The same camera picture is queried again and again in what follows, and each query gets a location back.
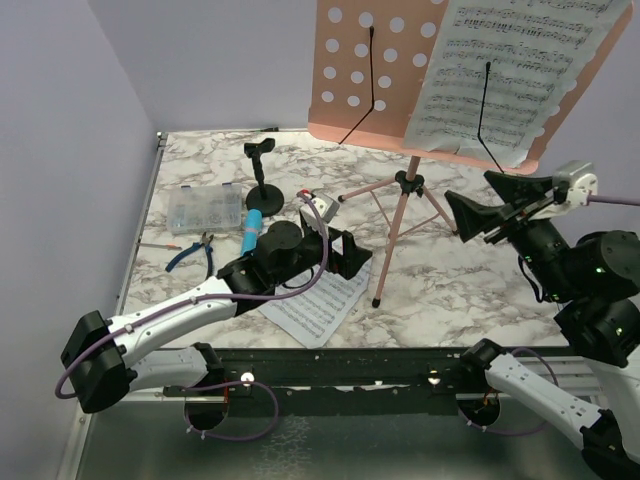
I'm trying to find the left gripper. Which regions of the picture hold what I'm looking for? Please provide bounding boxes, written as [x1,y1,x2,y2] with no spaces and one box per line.
[273,221,372,288]

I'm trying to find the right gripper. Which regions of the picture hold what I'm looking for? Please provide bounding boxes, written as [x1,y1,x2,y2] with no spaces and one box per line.
[442,167,578,299]

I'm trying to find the sheet music page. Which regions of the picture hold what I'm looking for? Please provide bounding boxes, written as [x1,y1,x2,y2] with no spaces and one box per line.
[258,259,372,349]
[404,1,631,168]

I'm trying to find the pink perforated music stand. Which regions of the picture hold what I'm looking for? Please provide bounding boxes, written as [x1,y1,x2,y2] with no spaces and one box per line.
[308,1,634,308]

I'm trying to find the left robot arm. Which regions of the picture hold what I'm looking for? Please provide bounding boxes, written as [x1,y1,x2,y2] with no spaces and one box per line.
[55,221,372,413]

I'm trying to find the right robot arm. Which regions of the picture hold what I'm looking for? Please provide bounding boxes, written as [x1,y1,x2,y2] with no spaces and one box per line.
[445,162,639,479]

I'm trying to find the black microphone desk stand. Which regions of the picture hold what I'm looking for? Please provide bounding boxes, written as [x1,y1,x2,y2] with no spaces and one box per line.
[244,138,284,217]

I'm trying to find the clear plastic parts box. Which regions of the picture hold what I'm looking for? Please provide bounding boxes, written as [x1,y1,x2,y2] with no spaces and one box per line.
[166,183,243,235]

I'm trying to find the red tipped thin rod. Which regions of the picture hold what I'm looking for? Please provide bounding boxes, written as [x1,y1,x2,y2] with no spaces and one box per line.
[138,242,183,251]

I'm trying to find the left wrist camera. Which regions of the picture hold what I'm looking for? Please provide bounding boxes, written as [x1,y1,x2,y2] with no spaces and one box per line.
[299,189,340,232]

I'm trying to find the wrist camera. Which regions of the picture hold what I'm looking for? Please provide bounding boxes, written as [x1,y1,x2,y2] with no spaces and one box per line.
[299,189,340,232]
[531,160,599,220]

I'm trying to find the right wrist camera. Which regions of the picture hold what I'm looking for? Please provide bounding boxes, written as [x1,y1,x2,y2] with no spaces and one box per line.
[531,160,599,220]

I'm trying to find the blue toy recorder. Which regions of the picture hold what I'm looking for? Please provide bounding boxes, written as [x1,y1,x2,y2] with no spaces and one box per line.
[240,209,263,256]

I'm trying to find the blue handled pliers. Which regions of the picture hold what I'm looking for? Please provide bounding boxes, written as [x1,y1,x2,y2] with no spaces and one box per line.
[165,232,214,279]

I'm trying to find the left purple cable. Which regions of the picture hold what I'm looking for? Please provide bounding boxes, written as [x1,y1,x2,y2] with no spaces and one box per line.
[54,189,331,442]

